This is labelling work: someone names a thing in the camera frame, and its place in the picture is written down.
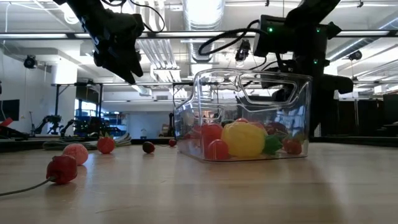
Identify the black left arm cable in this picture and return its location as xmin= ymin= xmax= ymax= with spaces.
xmin=102 ymin=0 xmax=166 ymax=34

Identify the dark red toy cherry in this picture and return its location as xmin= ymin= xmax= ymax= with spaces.
xmin=142 ymin=141 xmax=156 ymax=154

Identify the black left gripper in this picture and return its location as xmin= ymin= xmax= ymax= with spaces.
xmin=81 ymin=9 xmax=144 ymax=85

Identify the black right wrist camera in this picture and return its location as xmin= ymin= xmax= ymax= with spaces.
xmin=253 ymin=14 xmax=292 ymax=58

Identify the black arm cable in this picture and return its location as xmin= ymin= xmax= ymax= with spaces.
xmin=102 ymin=0 xmax=166 ymax=34
xmin=198 ymin=20 xmax=265 ymax=57

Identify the black background partition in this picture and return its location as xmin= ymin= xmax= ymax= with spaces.
xmin=334 ymin=98 xmax=398 ymax=139

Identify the black ceiling-hung camera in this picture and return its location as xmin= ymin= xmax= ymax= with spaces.
xmin=234 ymin=39 xmax=252 ymax=63

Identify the background robot workstation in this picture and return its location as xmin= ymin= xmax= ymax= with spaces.
xmin=32 ymin=113 xmax=128 ymax=139

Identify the large red toy tomato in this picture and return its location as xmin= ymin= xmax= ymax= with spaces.
xmin=200 ymin=123 xmax=224 ymax=156

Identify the black background station frame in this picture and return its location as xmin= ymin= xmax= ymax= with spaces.
xmin=51 ymin=80 xmax=200 ymax=139

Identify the pink textured toy fruit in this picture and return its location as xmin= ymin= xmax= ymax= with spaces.
xmin=62 ymin=142 xmax=90 ymax=166

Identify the red toy strawberry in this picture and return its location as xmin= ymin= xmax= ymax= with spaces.
xmin=264 ymin=121 xmax=290 ymax=139
xmin=206 ymin=139 xmax=231 ymax=161
xmin=282 ymin=138 xmax=303 ymax=156
xmin=96 ymin=134 xmax=116 ymax=155

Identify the black overhead beam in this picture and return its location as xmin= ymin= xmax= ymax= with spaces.
xmin=0 ymin=30 xmax=398 ymax=39

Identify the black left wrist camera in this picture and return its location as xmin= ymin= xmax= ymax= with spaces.
xmin=123 ymin=12 xmax=146 ymax=37

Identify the black round ceiling lamp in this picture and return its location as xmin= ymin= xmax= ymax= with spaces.
xmin=23 ymin=55 xmax=39 ymax=70
xmin=348 ymin=50 xmax=363 ymax=62

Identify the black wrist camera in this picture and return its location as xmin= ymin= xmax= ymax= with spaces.
xmin=253 ymin=14 xmax=292 ymax=58
xmin=123 ymin=12 xmax=146 ymax=37

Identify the black wall monitor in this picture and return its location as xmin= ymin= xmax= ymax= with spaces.
xmin=0 ymin=99 xmax=21 ymax=121

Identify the black background robot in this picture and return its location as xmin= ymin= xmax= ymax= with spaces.
xmin=160 ymin=111 xmax=175 ymax=138

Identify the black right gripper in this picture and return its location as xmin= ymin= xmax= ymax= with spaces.
xmin=262 ymin=21 xmax=354 ymax=138

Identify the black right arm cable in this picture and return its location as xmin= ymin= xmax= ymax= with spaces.
xmin=198 ymin=20 xmax=265 ymax=57

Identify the yellow toy lemon with leaf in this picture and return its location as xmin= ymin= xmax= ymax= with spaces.
xmin=221 ymin=121 xmax=283 ymax=158

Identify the clear plastic container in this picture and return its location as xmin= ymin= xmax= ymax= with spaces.
xmin=173 ymin=68 xmax=313 ymax=162

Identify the silver ventilation duct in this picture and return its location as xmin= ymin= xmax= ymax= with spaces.
xmin=183 ymin=0 xmax=225 ymax=63

